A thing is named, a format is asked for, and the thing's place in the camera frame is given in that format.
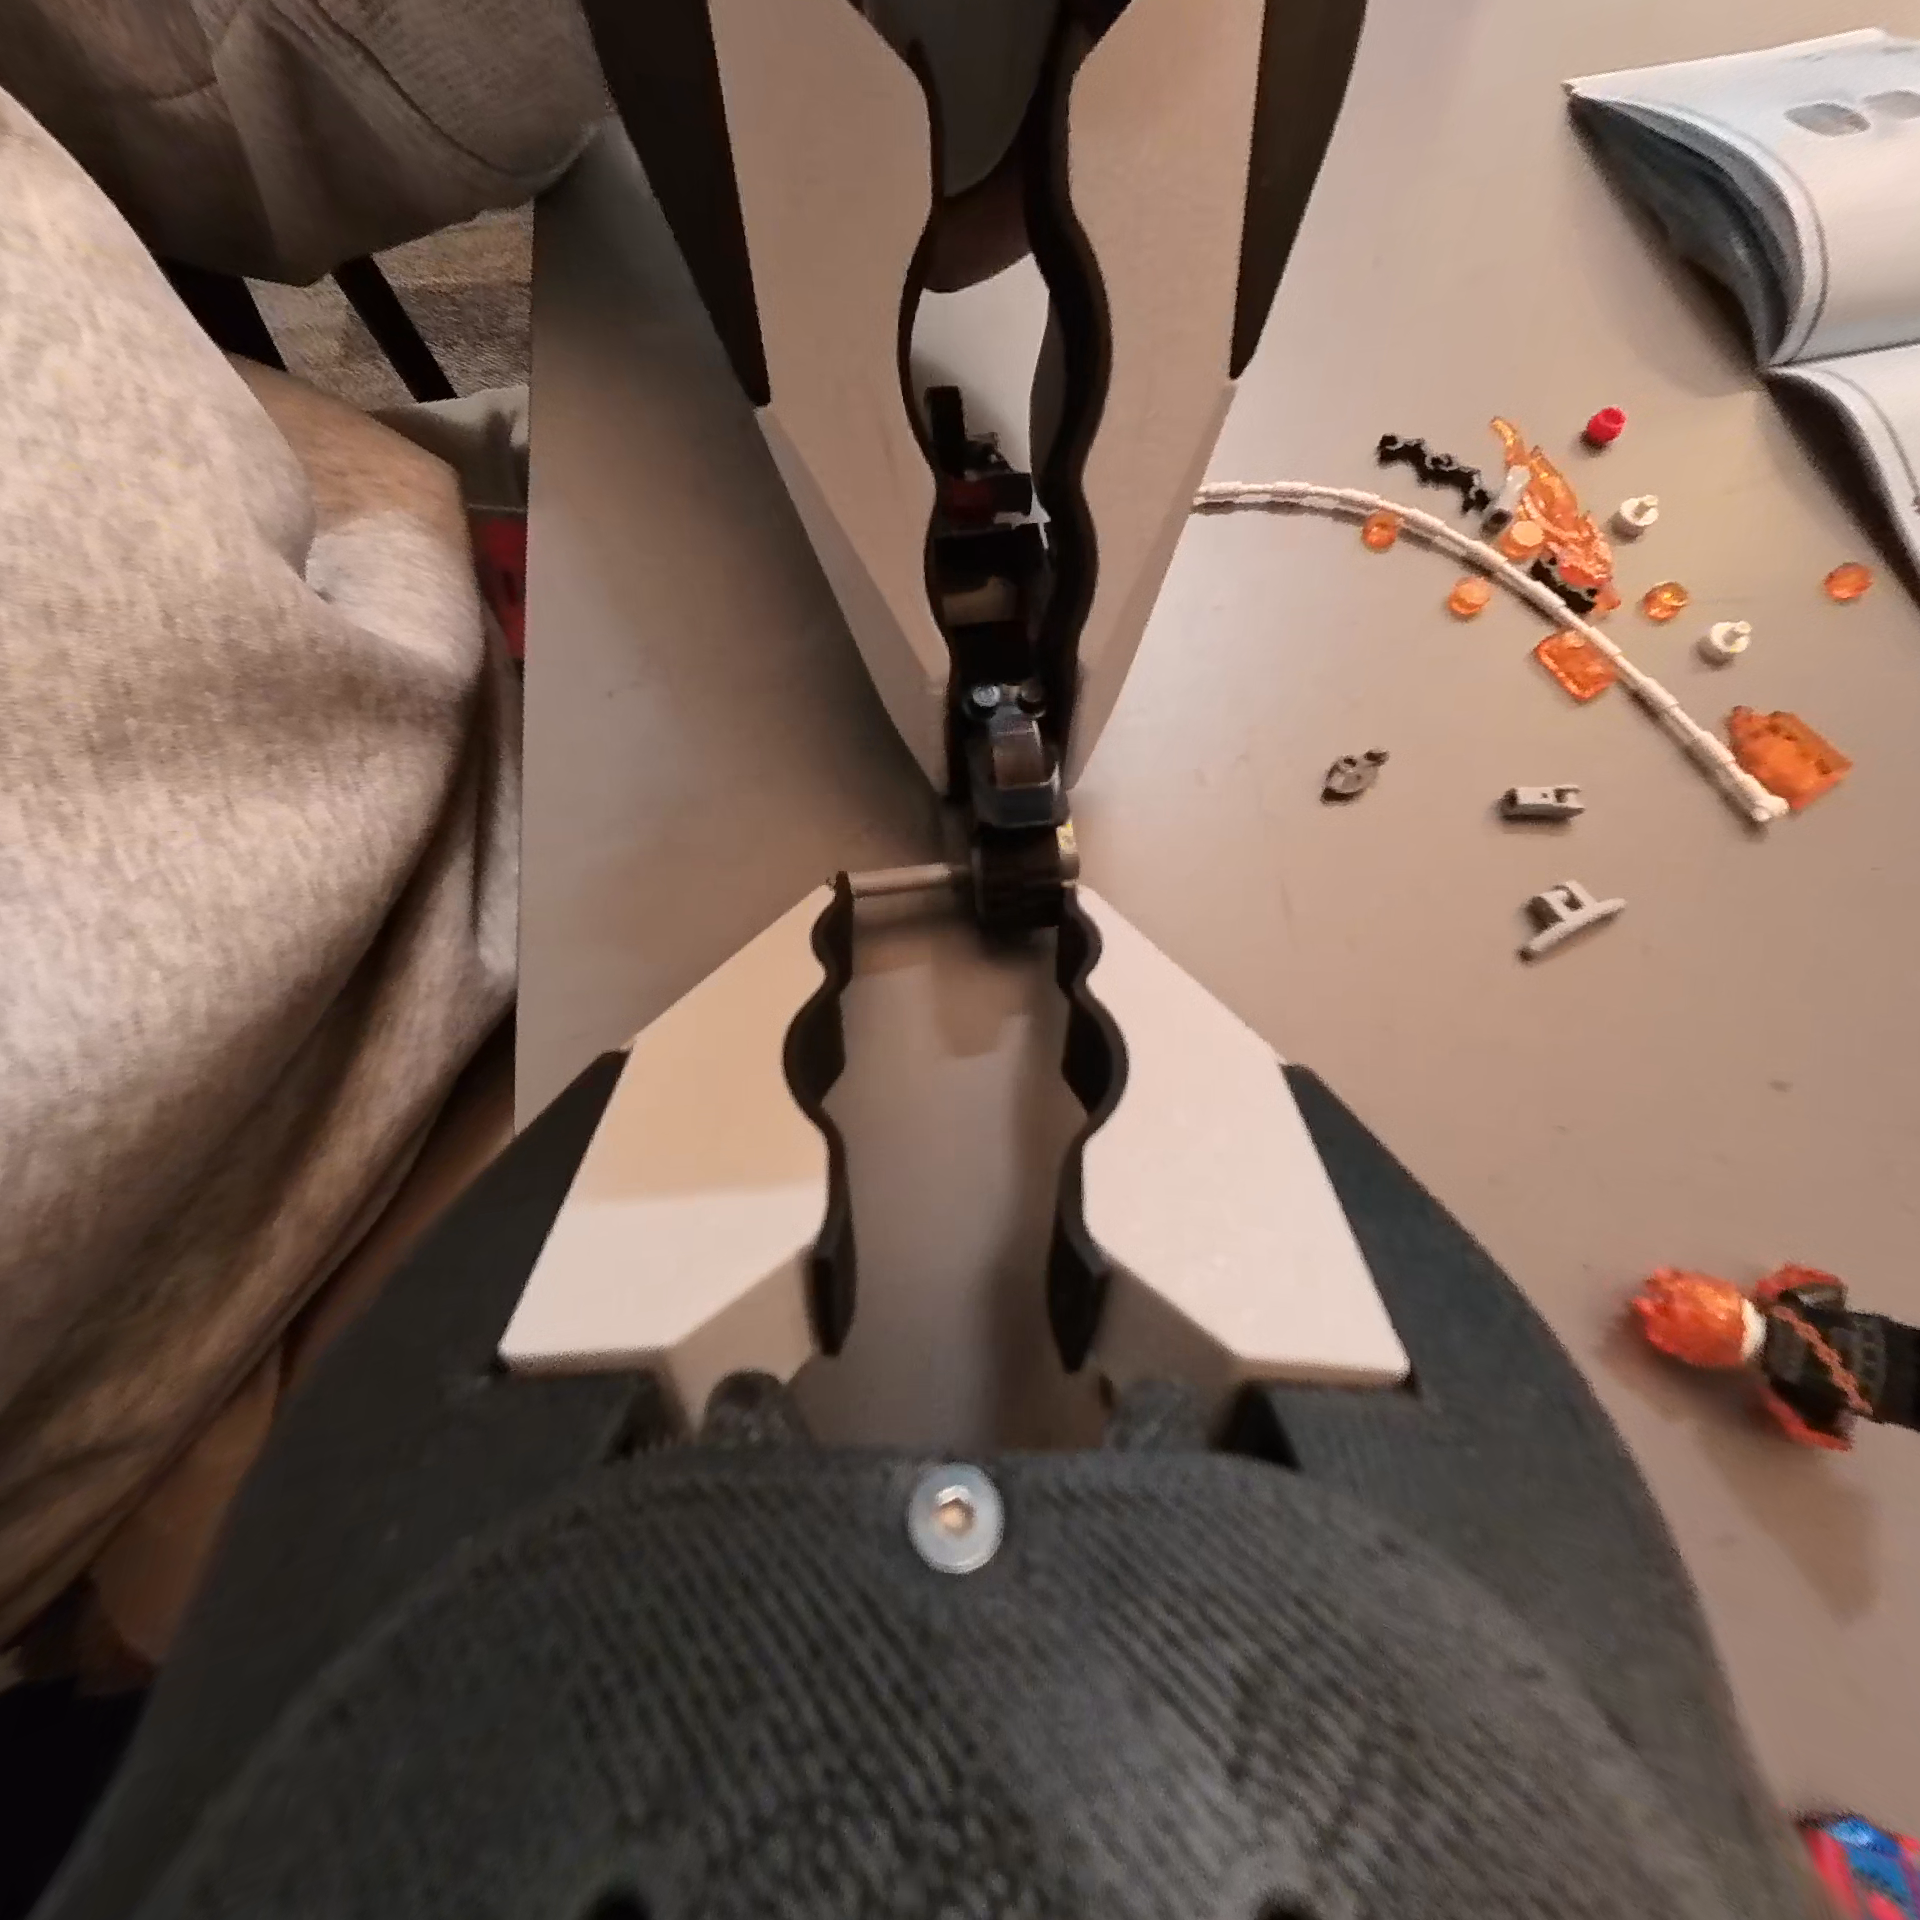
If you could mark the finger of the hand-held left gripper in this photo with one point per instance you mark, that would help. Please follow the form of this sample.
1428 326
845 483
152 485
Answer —
825 298
1169 298

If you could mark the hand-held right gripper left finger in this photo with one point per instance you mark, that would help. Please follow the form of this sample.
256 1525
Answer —
675 1214

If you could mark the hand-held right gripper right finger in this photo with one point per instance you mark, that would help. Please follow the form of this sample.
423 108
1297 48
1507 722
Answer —
1230 1214

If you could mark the black lego tire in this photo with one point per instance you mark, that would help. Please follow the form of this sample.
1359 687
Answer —
1020 892

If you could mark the small grey lego pin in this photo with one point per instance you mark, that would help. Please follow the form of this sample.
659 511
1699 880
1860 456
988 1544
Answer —
900 882

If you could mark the black lego motorcycle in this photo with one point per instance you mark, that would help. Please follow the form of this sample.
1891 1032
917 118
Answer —
1020 780

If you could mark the instruction booklet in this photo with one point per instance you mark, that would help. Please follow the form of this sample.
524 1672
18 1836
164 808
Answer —
1846 226

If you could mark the person's left forearm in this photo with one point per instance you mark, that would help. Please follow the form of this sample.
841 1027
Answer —
298 122

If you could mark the orange round lego stud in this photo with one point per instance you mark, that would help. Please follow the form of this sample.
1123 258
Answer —
1472 598
1379 527
1849 582

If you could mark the small light grey lego plate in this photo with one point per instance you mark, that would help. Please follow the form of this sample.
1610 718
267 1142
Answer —
1507 494

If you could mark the grey lego wing piece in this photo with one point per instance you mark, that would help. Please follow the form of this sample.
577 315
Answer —
1567 916

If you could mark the red round lego stud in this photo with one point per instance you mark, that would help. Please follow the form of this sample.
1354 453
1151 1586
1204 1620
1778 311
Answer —
1603 424

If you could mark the dark grey small lego piece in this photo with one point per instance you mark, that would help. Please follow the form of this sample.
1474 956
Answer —
1354 773

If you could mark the orange lego flame piece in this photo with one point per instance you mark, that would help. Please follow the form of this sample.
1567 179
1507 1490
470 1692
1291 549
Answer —
1567 534

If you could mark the white round lego piece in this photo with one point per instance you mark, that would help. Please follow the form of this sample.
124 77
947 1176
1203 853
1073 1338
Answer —
1635 514
1727 640

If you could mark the grey lego connector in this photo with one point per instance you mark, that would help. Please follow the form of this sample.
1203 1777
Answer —
1543 803

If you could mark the orange rectangular lego tile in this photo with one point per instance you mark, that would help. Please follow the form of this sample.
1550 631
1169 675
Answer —
1576 663

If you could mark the orange lego wedge plates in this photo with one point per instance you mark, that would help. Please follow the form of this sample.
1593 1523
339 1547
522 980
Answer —
1785 756

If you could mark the person's left hand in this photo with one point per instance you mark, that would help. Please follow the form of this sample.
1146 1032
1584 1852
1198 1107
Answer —
974 254

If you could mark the orange flame minifigure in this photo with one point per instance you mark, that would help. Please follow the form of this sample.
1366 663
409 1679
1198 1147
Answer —
1696 1319

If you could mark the person's grey sweater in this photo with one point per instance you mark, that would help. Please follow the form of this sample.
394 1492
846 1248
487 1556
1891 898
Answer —
181 750

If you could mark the red blue minifigure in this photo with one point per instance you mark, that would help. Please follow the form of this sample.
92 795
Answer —
1868 1877

